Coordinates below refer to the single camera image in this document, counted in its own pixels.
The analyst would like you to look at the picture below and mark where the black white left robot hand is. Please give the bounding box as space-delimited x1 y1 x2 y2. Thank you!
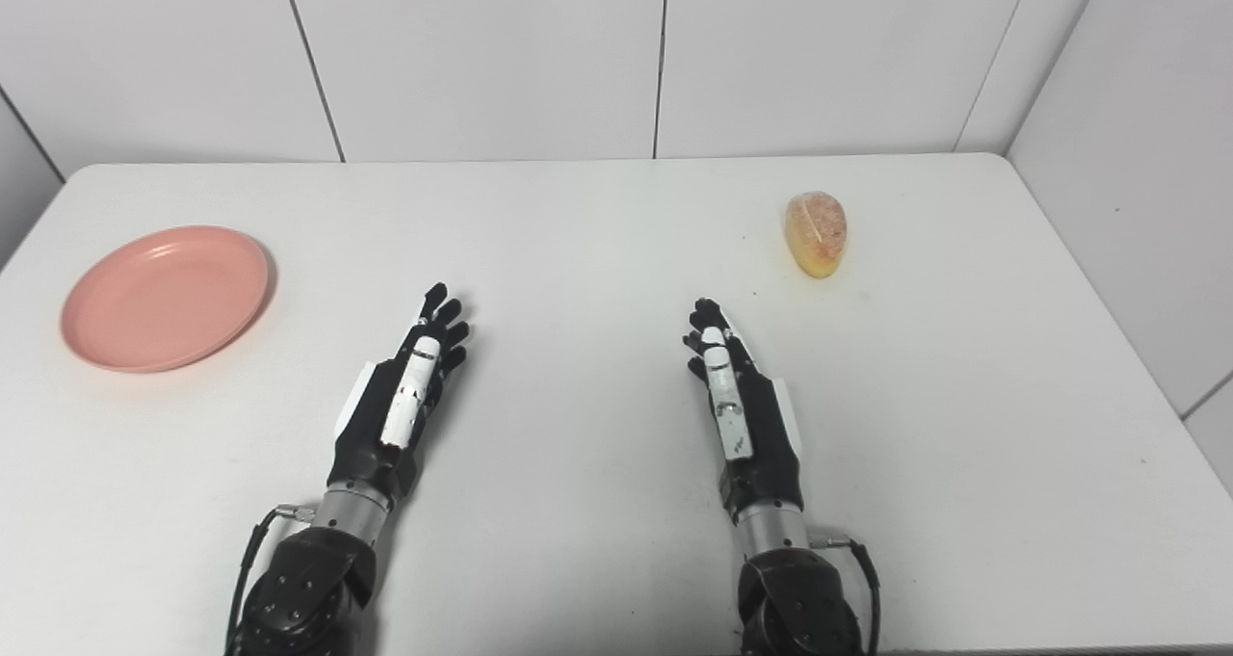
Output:
327 282 471 501

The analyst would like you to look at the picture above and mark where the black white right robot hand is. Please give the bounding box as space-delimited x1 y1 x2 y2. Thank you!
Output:
682 297 806 524

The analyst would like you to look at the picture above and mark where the golden bread roll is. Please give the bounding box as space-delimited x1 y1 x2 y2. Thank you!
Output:
784 191 848 279

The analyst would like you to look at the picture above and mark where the pink round plate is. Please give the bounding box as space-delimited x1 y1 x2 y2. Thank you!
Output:
60 225 272 375

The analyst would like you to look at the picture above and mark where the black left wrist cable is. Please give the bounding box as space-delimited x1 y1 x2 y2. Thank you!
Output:
223 505 315 656

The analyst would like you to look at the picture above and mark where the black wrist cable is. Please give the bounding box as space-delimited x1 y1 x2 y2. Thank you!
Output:
809 534 882 656
223 505 315 656

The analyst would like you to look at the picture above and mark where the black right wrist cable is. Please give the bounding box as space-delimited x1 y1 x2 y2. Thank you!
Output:
809 534 882 656

